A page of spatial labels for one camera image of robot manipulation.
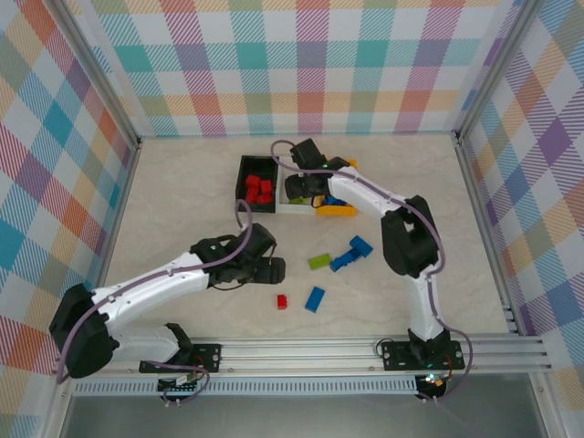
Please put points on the aluminium frame post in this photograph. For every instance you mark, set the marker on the aluminium frame post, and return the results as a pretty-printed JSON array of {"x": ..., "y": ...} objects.
[
  {"x": 99, "y": 68},
  {"x": 496, "y": 68}
]

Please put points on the small blue lego brick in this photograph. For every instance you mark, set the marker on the small blue lego brick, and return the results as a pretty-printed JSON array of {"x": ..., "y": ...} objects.
[
  {"x": 340, "y": 203},
  {"x": 327, "y": 201}
]

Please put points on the aluminium right side rail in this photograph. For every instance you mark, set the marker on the aluminium right side rail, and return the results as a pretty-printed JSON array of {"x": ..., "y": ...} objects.
[{"x": 490, "y": 228}]

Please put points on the aluminium left frame post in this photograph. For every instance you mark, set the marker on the aluminium left frame post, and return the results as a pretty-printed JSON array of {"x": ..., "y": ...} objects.
[{"x": 99, "y": 68}]

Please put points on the right controller board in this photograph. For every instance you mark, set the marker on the right controller board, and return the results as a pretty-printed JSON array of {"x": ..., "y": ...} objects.
[{"x": 433, "y": 385}]

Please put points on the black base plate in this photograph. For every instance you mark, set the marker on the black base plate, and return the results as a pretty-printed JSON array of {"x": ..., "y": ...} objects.
[
  {"x": 394, "y": 356},
  {"x": 210, "y": 356}
]

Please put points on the left controller board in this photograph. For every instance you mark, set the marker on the left controller board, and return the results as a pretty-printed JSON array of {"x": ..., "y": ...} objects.
[{"x": 180, "y": 381}]

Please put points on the large blue lego brick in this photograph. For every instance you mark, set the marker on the large blue lego brick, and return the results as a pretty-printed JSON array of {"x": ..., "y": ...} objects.
[
  {"x": 315, "y": 299},
  {"x": 361, "y": 246}
]

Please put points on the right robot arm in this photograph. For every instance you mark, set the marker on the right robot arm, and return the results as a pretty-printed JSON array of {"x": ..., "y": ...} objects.
[{"x": 360, "y": 189}]

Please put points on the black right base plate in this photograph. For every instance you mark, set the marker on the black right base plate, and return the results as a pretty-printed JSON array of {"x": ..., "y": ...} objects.
[{"x": 394, "y": 356}]

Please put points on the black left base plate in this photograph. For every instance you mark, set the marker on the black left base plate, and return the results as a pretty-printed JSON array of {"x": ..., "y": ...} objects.
[{"x": 210, "y": 356}]

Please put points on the orange plastic bin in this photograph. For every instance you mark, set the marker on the orange plastic bin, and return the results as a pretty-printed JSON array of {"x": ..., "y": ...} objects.
[{"x": 337, "y": 211}]

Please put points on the grey metal panel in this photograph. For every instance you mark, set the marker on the grey metal panel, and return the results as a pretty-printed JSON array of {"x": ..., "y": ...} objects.
[{"x": 296, "y": 417}]

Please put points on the white plastic bin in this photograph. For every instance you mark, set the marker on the white plastic bin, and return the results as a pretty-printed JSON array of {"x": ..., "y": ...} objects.
[{"x": 296, "y": 210}]

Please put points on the aluminium front rail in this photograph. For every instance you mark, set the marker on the aluminium front rail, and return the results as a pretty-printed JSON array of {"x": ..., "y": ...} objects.
[{"x": 296, "y": 353}]

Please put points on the black plastic bin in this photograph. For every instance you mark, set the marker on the black plastic bin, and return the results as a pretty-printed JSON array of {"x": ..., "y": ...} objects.
[{"x": 255, "y": 164}]

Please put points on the controller board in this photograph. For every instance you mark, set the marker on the controller board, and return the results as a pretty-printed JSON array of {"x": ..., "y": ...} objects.
[
  {"x": 433, "y": 385},
  {"x": 180, "y": 381}
]

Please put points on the aluminium left side rail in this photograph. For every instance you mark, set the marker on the aluminium left side rail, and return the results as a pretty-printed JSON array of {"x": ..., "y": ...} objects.
[{"x": 115, "y": 223}]

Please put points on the long blue lego brick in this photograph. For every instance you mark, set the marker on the long blue lego brick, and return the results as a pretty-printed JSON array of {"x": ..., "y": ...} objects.
[{"x": 344, "y": 262}]

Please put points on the aluminium right frame post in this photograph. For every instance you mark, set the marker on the aluminium right frame post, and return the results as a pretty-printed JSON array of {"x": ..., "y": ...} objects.
[{"x": 496, "y": 68}]

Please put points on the aluminium rail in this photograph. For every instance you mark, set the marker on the aluminium rail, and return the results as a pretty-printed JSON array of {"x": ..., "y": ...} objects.
[
  {"x": 490, "y": 228},
  {"x": 115, "y": 223},
  {"x": 296, "y": 353}
]

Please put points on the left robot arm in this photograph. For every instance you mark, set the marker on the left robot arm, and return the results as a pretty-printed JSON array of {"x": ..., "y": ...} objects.
[{"x": 150, "y": 283}]

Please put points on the green lego brick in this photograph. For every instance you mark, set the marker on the green lego brick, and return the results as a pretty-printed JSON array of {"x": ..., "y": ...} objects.
[
  {"x": 296, "y": 200},
  {"x": 320, "y": 261}
]

